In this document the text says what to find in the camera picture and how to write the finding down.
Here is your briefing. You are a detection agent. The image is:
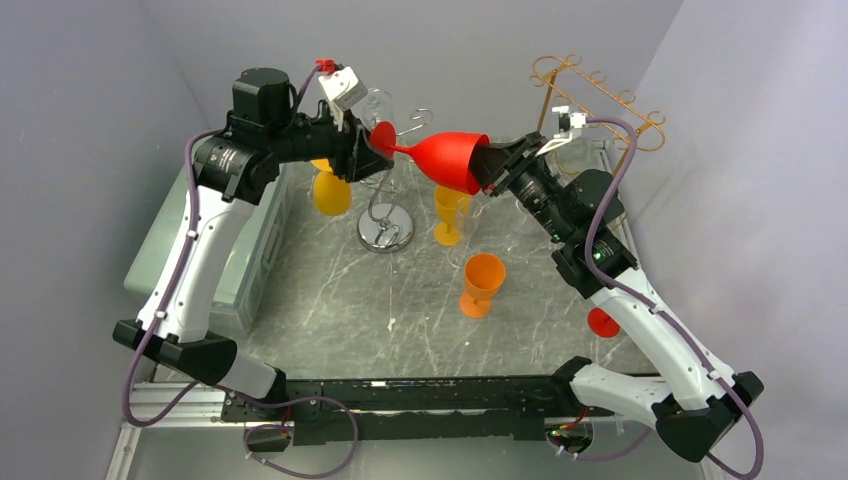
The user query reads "clear wine glass centre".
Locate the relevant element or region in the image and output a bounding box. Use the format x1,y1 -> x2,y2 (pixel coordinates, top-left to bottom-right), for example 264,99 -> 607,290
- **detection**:
447,196 -> 483,269

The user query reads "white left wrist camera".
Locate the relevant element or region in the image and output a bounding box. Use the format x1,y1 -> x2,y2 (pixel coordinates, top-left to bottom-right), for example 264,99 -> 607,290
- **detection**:
316,58 -> 368,132

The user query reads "aluminium frame rail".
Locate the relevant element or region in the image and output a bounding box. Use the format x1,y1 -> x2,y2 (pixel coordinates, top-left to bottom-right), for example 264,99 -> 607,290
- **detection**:
105,374 -> 727,480

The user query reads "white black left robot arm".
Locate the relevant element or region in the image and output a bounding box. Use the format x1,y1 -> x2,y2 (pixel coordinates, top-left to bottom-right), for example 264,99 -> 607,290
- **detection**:
113,64 -> 393,420

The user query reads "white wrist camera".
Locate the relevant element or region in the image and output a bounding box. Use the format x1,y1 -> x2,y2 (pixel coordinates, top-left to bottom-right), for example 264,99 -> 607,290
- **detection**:
316,58 -> 368,132
535,105 -> 588,157

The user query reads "red plastic goblet lying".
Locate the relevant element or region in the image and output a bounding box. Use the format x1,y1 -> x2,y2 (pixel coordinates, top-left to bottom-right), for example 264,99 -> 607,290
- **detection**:
587,308 -> 621,338

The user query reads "red plastic goblet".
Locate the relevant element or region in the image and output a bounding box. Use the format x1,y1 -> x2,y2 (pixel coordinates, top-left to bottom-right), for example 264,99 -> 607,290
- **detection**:
587,308 -> 621,338
369,121 -> 490,195

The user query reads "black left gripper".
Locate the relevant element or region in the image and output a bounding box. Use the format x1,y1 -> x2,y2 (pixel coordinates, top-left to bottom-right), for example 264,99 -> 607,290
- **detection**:
267,98 -> 393,180

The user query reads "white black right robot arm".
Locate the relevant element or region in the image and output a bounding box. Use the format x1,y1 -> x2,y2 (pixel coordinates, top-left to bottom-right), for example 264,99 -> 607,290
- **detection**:
469,133 -> 764,462

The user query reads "orange plastic goblet back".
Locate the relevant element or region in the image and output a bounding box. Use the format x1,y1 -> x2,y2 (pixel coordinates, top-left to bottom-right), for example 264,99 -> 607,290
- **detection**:
433,186 -> 471,247

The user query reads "orange plastic goblet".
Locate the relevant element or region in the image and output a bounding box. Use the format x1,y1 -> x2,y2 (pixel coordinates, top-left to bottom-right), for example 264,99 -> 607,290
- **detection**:
433,186 -> 471,247
459,253 -> 506,319
311,159 -> 352,216

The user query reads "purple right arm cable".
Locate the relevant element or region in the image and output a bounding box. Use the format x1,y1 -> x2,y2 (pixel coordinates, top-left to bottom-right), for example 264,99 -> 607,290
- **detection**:
549,117 -> 766,480

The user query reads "clear wine glass right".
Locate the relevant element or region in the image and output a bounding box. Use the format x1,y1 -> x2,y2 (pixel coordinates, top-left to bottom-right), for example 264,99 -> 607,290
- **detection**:
554,137 -> 595,177

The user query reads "chrome wine glass rack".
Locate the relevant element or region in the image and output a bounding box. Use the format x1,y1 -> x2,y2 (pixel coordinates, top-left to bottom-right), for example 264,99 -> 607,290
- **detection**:
356,109 -> 435,255

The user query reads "red plastic goblet back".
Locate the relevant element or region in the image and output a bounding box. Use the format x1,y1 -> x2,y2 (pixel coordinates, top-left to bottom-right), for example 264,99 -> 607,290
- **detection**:
369,121 -> 490,195

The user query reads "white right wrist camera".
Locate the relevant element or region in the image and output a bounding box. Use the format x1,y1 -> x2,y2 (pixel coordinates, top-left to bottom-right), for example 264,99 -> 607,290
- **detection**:
535,105 -> 588,157

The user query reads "green plastic storage box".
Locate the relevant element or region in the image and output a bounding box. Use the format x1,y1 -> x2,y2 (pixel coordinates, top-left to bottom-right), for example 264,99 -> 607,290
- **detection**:
124,165 -> 291,339

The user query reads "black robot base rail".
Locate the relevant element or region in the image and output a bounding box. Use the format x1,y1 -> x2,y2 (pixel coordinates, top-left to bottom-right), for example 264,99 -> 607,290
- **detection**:
220,375 -> 612,446

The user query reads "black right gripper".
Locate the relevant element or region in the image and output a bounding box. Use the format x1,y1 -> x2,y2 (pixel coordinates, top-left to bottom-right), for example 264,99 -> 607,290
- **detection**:
454,131 -> 574,243

